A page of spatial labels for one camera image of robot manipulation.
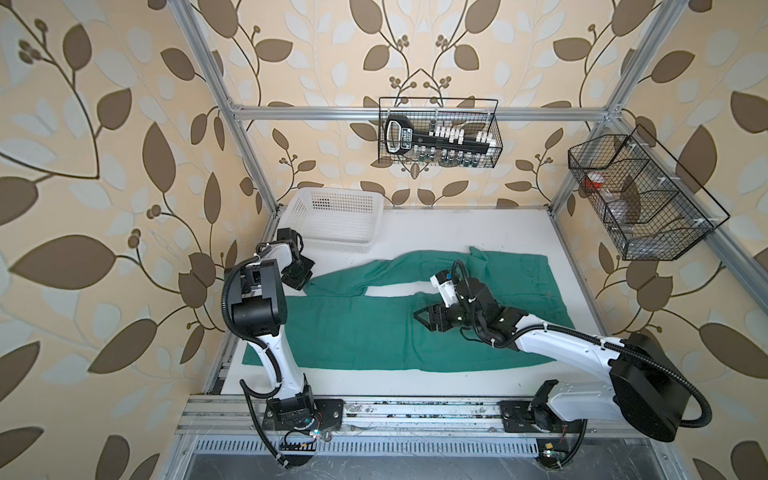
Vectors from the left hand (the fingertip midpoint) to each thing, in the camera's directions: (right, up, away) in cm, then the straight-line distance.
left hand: (311, 272), depth 100 cm
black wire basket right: (+92, +19, -26) cm, 97 cm away
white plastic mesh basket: (+4, +19, +20) cm, 28 cm away
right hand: (+36, -9, -19) cm, 42 cm away
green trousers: (+9, -15, -9) cm, 20 cm away
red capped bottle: (+85, +28, -16) cm, 91 cm away
